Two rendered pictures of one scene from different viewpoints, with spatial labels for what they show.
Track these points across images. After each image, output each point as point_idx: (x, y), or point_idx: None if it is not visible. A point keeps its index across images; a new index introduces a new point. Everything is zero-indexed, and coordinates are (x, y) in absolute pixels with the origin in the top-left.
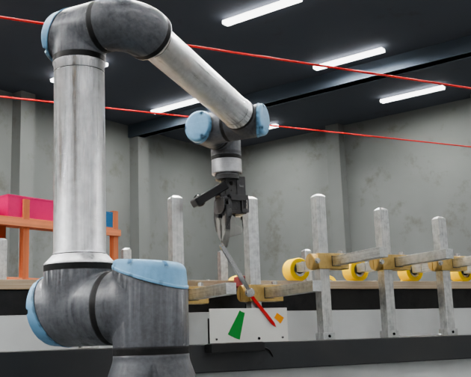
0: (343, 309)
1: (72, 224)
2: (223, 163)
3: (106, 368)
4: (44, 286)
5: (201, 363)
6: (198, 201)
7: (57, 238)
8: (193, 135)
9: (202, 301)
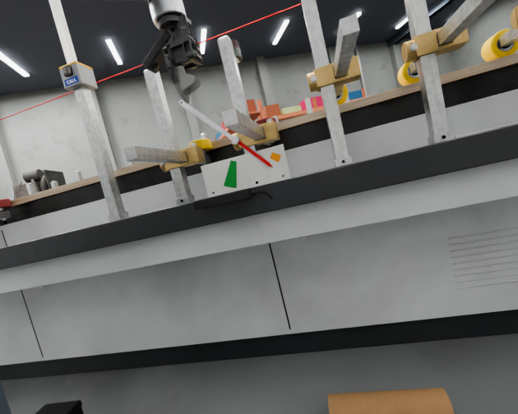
0: (397, 120)
1: None
2: (152, 9)
3: (125, 235)
4: None
5: (200, 217)
6: (145, 65)
7: None
8: None
9: (191, 161)
